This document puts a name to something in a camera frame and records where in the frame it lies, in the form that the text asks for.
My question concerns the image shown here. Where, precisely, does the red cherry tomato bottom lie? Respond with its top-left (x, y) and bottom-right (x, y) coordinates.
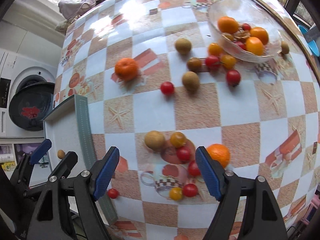
top-left (182, 183), bottom-right (198, 198)

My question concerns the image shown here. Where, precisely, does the orange tangerine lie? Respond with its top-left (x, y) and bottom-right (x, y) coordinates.
top-left (114, 57), bottom-right (139, 81)
top-left (206, 144), bottom-right (231, 168)

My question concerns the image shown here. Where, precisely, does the yellow cherry tomato bottom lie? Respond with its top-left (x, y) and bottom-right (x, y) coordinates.
top-left (169, 187), bottom-right (183, 201)

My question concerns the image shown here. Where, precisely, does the yellow cherry tomato lone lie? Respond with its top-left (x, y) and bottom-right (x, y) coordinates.
top-left (170, 132), bottom-right (187, 148)

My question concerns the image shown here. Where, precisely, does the small red cherry tomato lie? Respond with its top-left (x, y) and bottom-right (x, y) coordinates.
top-left (160, 81), bottom-right (175, 95)

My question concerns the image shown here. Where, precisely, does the white tray with green rim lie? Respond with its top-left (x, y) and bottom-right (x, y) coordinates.
top-left (43, 94), bottom-right (119, 227)

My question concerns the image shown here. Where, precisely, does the white washing machine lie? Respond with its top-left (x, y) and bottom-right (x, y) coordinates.
top-left (1, 49), bottom-right (57, 139)

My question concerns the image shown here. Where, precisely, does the crumpled white cloth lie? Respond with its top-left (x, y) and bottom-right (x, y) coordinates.
top-left (55, 0), bottom-right (102, 34)

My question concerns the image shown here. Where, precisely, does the green-brown longan lower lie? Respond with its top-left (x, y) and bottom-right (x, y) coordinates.
top-left (182, 72), bottom-right (200, 92)

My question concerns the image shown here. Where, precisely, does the green-brown longan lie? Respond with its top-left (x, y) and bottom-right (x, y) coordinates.
top-left (175, 38), bottom-right (192, 55)
top-left (182, 72), bottom-right (200, 92)

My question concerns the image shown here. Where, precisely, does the yellow cherry tomato cluster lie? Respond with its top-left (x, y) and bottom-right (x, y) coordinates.
top-left (220, 54), bottom-right (236, 69)

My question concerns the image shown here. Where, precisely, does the brown longan middle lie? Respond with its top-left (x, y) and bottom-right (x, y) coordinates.
top-left (187, 57), bottom-right (202, 72)

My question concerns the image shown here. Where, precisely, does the green-brown longan top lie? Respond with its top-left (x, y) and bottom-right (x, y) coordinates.
top-left (175, 38), bottom-right (192, 55)

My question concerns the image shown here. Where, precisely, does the orange in bowl front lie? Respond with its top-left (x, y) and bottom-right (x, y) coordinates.
top-left (245, 37), bottom-right (264, 56)

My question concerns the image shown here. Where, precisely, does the yellow cherry tomato upper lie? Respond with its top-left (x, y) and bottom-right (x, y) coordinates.
top-left (208, 43), bottom-right (223, 56)

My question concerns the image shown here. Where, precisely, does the blue plastic basin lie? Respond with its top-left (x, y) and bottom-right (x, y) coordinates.
top-left (298, 24), bottom-right (319, 57)

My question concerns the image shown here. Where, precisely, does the orange in bowl right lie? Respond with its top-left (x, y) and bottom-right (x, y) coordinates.
top-left (249, 27), bottom-right (269, 45)

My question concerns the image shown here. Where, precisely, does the large orange in bowl left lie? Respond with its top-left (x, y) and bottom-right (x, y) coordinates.
top-left (217, 16), bottom-right (239, 34)

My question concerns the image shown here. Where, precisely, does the clear glass fruit bowl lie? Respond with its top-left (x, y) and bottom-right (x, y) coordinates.
top-left (207, 0), bottom-right (281, 63)

